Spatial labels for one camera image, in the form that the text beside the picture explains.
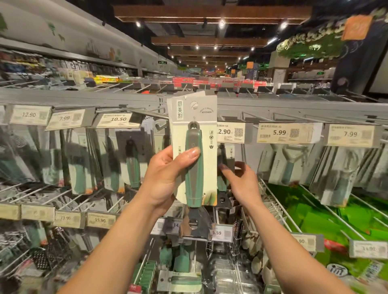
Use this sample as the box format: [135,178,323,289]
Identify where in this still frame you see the row of price tags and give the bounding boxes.
[0,104,388,261]

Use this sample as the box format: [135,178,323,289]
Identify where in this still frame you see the person's right forearm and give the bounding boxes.
[244,197,354,294]

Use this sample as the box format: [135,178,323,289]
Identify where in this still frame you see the person's right hand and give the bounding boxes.
[219,160,263,210]

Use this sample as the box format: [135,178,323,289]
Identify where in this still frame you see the black chalkboard pillar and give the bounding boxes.
[330,39,388,95]

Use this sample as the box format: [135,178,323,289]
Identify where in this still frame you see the group of green packets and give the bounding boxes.
[267,182,388,294]

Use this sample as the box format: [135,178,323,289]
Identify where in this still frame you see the person's left forearm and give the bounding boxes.
[57,200,173,294]

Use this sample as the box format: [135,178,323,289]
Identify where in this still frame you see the carded green-handled tools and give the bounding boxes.
[167,91,219,241]
[216,143,238,210]

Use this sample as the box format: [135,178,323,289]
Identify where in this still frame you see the kitchen tools display rack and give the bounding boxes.
[0,88,388,294]

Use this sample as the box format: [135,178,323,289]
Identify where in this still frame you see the green foliage ceiling decor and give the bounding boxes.
[276,18,388,60]

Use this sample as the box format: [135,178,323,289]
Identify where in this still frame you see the rows of hanging utensil packets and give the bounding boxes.
[0,124,388,294]

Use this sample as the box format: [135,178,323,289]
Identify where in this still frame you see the orange aisle number sign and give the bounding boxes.
[341,15,374,42]

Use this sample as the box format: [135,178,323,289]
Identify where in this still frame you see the person's left hand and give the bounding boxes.
[138,145,201,216]

